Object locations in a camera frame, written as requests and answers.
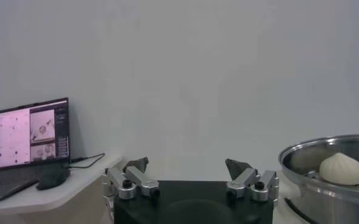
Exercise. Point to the cream electric cooker pot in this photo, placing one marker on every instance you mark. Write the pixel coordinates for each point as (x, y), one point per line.
(284, 213)

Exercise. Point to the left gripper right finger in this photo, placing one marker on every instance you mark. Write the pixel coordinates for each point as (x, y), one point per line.
(243, 179)

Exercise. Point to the white side desk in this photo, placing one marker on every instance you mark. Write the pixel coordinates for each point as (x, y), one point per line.
(75, 185)

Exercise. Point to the black computer mouse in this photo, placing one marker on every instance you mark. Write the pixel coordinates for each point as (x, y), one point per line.
(52, 179)

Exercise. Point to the black open laptop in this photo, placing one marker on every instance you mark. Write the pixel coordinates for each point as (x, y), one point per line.
(14, 140)

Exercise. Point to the perforated steel steamer basket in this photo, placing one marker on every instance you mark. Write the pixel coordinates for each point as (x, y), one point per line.
(319, 201)

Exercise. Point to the white steamed baozi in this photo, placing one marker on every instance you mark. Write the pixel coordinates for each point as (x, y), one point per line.
(342, 170)

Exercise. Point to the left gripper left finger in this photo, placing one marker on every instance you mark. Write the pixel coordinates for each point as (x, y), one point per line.
(136, 178)

